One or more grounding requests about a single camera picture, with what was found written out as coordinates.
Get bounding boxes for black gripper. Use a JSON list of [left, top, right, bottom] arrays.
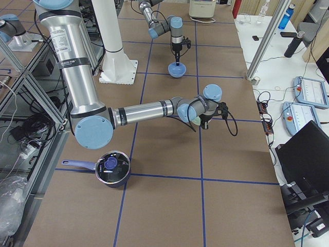
[[172, 43, 182, 66], [200, 114, 213, 130]]

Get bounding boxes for green bowl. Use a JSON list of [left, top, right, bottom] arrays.
[[192, 116, 201, 126]]

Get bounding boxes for blue bowl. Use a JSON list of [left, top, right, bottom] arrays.
[[168, 62, 187, 78]]

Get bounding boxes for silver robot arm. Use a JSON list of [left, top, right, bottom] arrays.
[[137, 0, 184, 66], [34, 1, 222, 149]]

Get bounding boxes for silver toaster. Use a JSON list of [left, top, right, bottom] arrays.
[[189, 0, 216, 23]]

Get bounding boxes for near blue teach pendant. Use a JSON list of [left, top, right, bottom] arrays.
[[282, 101, 321, 136]]

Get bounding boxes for blue teach pendant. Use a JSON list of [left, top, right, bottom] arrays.
[[282, 101, 321, 136], [293, 76, 328, 109]]

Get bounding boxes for blue saucepan with lid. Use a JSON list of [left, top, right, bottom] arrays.
[[62, 151, 131, 188]]

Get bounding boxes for far blue teach pendant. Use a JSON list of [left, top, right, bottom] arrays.
[[293, 76, 328, 109]]

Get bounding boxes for black monitor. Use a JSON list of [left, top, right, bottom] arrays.
[[276, 120, 328, 191]]

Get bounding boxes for black water bottle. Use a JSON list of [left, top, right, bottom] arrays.
[[284, 31, 305, 58]]

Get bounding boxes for blue water bottle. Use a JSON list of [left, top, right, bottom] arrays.
[[278, 4, 296, 30]]

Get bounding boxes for clear plastic bag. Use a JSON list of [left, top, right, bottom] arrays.
[[1, 175, 28, 239]]

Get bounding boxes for aluminium frame post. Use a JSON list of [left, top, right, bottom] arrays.
[[246, 0, 291, 81]]

